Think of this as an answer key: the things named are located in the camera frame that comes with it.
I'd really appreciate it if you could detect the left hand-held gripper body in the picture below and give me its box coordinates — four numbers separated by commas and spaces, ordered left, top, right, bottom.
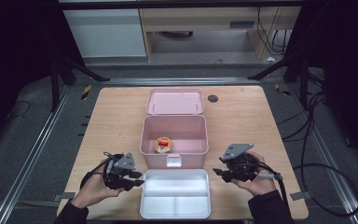
102, 151, 138, 191

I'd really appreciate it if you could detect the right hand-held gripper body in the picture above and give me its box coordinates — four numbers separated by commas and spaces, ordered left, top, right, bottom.
219, 142, 259, 184

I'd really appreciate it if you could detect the person's right hand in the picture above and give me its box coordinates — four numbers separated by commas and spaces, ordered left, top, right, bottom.
230, 150, 278, 198

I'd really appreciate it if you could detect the person's left hand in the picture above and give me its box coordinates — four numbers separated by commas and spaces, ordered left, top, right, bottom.
70, 159, 126, 209

